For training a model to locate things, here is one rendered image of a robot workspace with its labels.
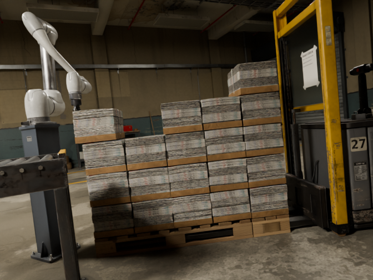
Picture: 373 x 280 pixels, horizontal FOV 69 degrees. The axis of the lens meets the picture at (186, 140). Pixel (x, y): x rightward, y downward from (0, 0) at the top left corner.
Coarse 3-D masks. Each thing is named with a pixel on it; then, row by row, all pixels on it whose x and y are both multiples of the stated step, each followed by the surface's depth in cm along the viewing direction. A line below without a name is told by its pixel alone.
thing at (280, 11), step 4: (288, 0) 222; (292, 0) 216; (296, 0) 216; (284, 4) 230; (288, 4) 224; (292, 4) 224; (280, 8) 238; (284, 8) 231; (288, 8) 232; (276, 12) 246; (280, 12) 239; (284, 12) 240; (276, 16) 247; (280, 16) 248
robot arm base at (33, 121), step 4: (28, 120) 199; (32, 120) 198; (36, 120) 198; (40, 120) 200; (44, 120) 202; (48, 120) 205; (24, 124) 195; (28, 124) 197; (32, 124) 196; (36, 124) 195
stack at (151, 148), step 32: (96, 160) 191; (128, 160) 193; (160, 160) 195; (224, 160) 198; (96, 192) 192; (128, 192) 194; (160, 192) 196; (224, 192) 199; (96, 224) 193; (128, 224) 195; (224, 224) 200
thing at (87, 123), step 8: (80, 112) 189; (88, 112) 189; (96, 112) 189; (104, 112) 190; (112, 112) 194; (80, 120) 189; (88, 120) 190; (96, 120) 190; (104, 120) 191; (112, 120) 191; (80, 128) 190; (88, 128) 190; (96, 128) 191; (104, 128) 191; (112, 128) 191; (80, 136) 190
